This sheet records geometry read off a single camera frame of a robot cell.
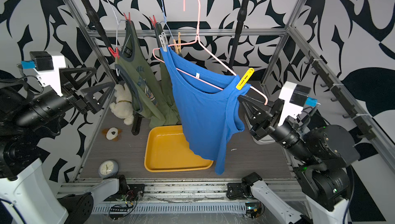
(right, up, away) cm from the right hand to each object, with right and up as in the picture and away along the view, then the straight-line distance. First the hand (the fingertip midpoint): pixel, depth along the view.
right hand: (239, 95), depth 39 cm
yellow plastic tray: (-28, -30, +50) cm, 65 cm away
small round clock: (-55, -36, +39) cm, 76 cm away
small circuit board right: (+15, -52, +32) cm, 63 cm away
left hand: (-37, +6, +4) cm, 38 cm away
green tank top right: (-30, -9, +57) cm, 65 cm away
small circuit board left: (-48, -53, +33) cm, 79 cm away
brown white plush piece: (-60, -22, +52) cm, 83 cm away
